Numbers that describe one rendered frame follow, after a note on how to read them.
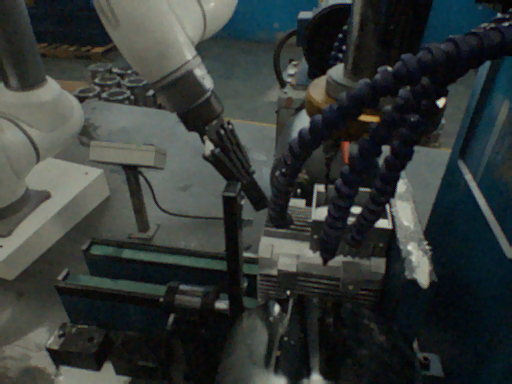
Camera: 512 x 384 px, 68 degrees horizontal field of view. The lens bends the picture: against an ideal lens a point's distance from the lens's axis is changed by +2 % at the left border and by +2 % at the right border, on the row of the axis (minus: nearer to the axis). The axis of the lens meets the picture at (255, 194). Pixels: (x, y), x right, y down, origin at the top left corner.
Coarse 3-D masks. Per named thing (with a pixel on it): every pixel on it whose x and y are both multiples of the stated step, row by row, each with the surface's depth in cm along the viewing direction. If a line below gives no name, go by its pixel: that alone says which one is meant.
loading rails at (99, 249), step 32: (96, 256) 85; (128, 256) 84; (160, 256) 84; (192, 256) 84; (224, 256) 83; (64, 288) 76; (96, 288) 75; (128, 288) 76; (160, 288) 76; (224, 288) 84; (256, 288) 82; (96, 320) 81; (128, 320) 79; (160, 320) 77; (224, 320) 74
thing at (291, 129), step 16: (304, 112) 91; (288, 128) 91; (352, 144) 78; (320, 160) 81; (336, 160) 81; (272, 176) 86; (304, 176) 81; (320, 176) 84; (336, 176) 83; (368, 176) 82; (304, 192) 87
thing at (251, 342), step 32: (256, 320) 44; (288, 320) 42; (320, 320) 41; (352, 320) 42; (384, 320) 43; (224, 352) 47; (256, 352) 41; (288, 352) 39; (320, 352) 38; (352, 352) 38; (384, 352) 40; (416, 352) 46
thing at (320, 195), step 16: (320, 192) 65; (368, 192) 65; (320, 208) 66; (352, 208) 63; (320, 224) 59; (384, 224) 58; (368, 240) 59; (384, 240) 58; (336, 256) 62; (352, 256) 61; (368, 256) 60
